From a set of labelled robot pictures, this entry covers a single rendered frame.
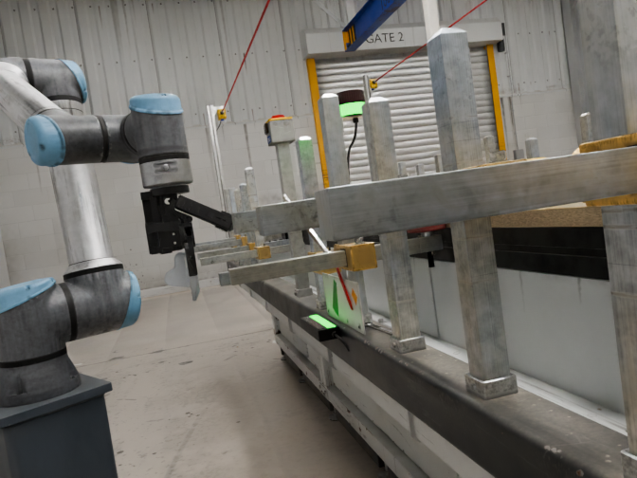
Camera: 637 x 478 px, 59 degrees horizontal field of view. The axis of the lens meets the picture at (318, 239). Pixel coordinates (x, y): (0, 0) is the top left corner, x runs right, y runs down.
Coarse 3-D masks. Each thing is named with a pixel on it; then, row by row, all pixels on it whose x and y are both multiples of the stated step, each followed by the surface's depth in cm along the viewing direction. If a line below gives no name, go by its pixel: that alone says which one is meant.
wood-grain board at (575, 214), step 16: (544, 208) 86; (560, 208) 81; (576, 208) 78; (592, 208) 75; (448, 224) 114; (496, 224) 98; (512, 224) 93; (528, 224) 89; (544, 224) 85; (560, 224) 81; (576, 224) 78; (592, 224) 75
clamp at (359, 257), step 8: (336, 248) 116; (344, 248) 110; (352, 248) 106; (360, 248) 107; (368, 248) 107; (352, 256) 106; (360, 256) 107; (368, 256) 107; (352, 264) 107; (360, 264) 107; (368, 264) 107; (376, 264) 108
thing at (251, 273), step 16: (416, 240) 113; (432, 240) 114; (304, 256) 110; (320, 256) 108; (336, 256) 109; (240, 272) 105; (256, 272) 105; (272, 272) 106; (288, 272) 107; (304, 272) 108
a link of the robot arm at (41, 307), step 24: (24, 288) 130; (48, 288) 135; (0, 312) 129; (24, 312) 130; (48, 312) 133; (72, 312) 136; (0, 336) 130; (24, 336) 130; (48, 336) 133; (72, 336) 138; (0, 360) 131
